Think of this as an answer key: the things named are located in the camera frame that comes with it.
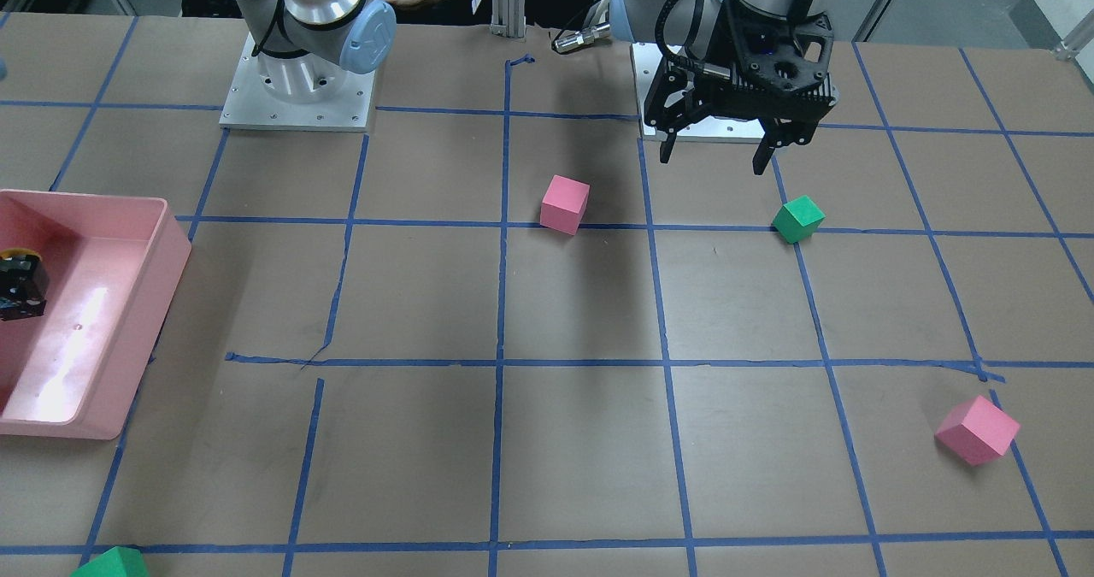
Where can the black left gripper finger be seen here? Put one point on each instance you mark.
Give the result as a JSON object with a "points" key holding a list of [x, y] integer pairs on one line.
{"points": [[670, 127], [774, 138]]}

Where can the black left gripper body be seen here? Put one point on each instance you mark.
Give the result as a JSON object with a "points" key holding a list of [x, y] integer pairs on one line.
{"points": [[732, 41]]}

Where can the yellow push button switch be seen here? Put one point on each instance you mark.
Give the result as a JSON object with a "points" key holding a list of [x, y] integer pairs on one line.
{"points": [[24, 284]]}

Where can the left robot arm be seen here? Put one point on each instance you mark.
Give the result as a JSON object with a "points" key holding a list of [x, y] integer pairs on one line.
{"points": [[749, 60]]}

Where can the green cube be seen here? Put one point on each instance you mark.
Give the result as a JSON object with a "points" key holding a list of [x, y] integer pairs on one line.
{"points": [[120, 561], [798, 219]]}

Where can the pink cube centre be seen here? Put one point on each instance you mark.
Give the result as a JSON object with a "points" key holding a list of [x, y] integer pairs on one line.
{"points": [[564, 204]]}

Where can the pink cube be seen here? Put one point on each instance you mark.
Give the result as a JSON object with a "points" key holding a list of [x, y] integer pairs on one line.
{"points": [[564, 204], [978, 431]]}

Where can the pink plastic bin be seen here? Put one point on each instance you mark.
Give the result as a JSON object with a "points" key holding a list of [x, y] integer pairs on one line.
{"points": [[113, 265]]}

